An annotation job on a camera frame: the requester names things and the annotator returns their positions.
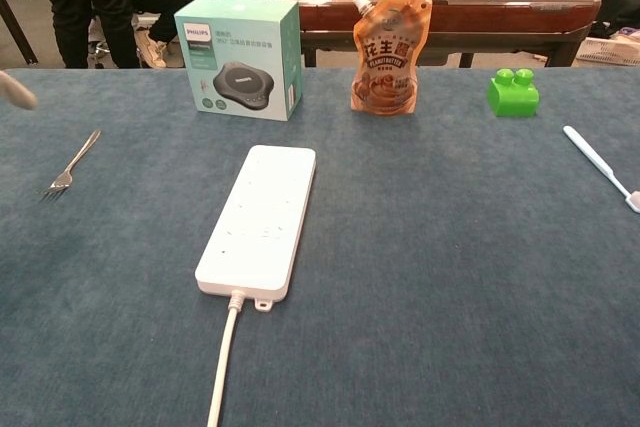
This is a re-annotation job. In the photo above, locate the white power strip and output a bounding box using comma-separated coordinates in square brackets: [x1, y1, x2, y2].
[194, 144, 317, 312]

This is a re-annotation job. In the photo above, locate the blue tablecloth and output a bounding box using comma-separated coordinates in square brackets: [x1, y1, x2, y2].
[0, 66, 640, 427]

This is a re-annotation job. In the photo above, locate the orange peanut butter pouch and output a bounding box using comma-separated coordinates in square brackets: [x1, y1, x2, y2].
[349, 0, 434, 116]

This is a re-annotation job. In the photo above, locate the teal Philips speaker box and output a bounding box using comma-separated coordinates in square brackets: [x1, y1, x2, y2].
[173, 0, 305, 122]

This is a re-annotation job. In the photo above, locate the green toy building block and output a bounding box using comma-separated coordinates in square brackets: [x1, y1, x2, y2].
[487, 67, 542, 119]

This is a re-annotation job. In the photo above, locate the seated person in black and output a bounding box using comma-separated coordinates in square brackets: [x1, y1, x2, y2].
[122, 0, 199, 69]

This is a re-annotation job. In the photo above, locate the silver metal fork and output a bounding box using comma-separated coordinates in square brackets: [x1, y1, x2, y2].
[40, 129, 102, 198]

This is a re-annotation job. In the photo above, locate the white toothbrush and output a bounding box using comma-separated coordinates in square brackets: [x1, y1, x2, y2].
[562, 125, 640, 213]

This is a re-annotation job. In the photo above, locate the person in black clothes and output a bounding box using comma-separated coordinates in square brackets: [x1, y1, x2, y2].
[37, 0, 141, 70]

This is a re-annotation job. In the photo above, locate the white plastic basket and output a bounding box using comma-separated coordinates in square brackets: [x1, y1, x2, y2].
[576, 36, 640, 67]

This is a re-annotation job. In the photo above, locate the black slanted pole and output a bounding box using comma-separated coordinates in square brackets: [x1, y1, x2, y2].
[0, 0, 40, 67]

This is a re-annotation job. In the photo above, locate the black bag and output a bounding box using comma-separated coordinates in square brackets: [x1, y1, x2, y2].
[596, 0, 640, 41]

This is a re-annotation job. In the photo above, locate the white power cable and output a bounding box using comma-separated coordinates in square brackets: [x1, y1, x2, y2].
[206, 289, 246, 427]

